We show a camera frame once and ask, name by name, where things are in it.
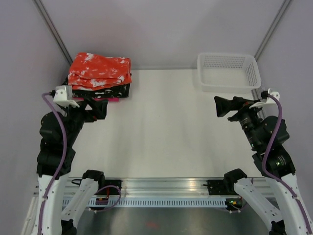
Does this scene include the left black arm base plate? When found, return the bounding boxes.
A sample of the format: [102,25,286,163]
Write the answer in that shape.
[95,179,122,199]

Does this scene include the folded black white-speckled trousers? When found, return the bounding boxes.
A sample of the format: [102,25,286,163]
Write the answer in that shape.
[72,84,130,99]

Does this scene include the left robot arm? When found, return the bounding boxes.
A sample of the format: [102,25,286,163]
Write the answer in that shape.
[32,99,108,235]

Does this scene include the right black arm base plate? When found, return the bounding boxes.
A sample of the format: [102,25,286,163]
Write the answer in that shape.
[203,180,238,196]

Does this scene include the aluminium front rail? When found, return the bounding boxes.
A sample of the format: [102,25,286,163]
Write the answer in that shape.
[33,176,300,198]

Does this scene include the left aluminium frame post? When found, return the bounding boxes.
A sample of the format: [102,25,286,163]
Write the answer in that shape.
[32,0,73,65]

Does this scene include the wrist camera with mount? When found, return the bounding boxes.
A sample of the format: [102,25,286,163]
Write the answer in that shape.
[51,85,80,108]
[249,88,280,109]

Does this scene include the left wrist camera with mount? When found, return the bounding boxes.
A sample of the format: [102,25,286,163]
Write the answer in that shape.
[51,85,80,108]

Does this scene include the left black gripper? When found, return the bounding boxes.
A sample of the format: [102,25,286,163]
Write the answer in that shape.
[60,94,108,145]

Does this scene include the white slotted cable duct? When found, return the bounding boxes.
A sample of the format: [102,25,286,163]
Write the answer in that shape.
[86,197,227,208]

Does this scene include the folded pink trousers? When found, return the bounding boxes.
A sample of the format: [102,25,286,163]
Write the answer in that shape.
[73,97,119,102]

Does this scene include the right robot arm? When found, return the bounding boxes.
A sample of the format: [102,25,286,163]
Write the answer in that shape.
[214,94,313,235]

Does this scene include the white perforated plastic basket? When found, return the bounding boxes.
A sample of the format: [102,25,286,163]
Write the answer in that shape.
[197,52,261,94]

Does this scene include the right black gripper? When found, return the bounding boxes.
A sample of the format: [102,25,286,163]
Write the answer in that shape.
[214,94,266,148]

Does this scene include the right aluminium frame post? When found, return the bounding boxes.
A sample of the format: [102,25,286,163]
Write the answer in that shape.
[254,0,293,62]

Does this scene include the orange white tie-dye trousers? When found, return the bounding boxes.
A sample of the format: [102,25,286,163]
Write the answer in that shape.
[67,52,132,91]

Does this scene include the aluminium frame post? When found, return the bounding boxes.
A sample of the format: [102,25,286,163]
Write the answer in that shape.
[32,0,73,65]
[254,0,293,62]

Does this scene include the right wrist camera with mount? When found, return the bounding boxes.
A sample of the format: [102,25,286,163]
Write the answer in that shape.
[249,88,280,109]

